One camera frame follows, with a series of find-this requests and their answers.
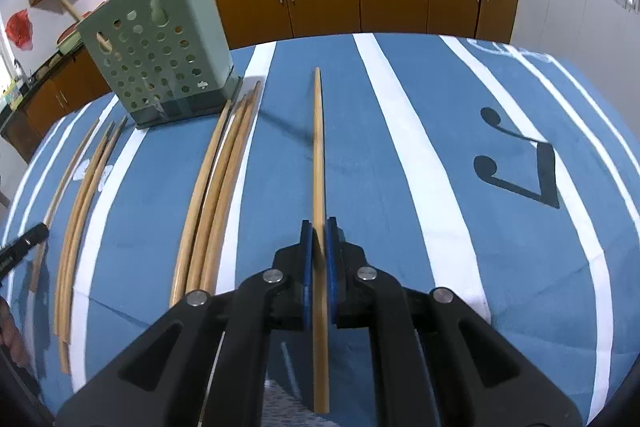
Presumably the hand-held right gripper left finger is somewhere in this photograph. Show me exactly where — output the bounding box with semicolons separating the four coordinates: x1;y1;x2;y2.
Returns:
55;219;316;427

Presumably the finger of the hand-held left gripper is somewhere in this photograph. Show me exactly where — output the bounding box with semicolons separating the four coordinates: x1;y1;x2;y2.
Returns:
0;222;51;280

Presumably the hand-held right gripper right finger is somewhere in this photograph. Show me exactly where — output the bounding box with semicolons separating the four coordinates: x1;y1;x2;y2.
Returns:
325;217;585;427

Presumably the green perforated chopstick holder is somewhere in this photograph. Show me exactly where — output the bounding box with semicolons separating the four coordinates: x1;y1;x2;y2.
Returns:
77;0;243;130

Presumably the person's left hand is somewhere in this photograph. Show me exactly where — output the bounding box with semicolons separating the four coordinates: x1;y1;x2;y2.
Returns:
0;297;31;370

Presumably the yellow detergent bottle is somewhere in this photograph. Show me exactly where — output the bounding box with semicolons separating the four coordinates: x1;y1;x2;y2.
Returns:
2;82;23;110

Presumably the blue white striped tablecloth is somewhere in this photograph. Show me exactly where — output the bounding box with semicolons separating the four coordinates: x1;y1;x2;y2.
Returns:
0;32;640;427

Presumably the green basin with red lid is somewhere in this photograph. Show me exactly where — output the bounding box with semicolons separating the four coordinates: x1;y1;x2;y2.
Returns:
57;14;93;55

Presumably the red plastic bag on wall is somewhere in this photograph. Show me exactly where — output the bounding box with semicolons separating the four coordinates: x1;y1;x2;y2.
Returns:
5;9;33;52

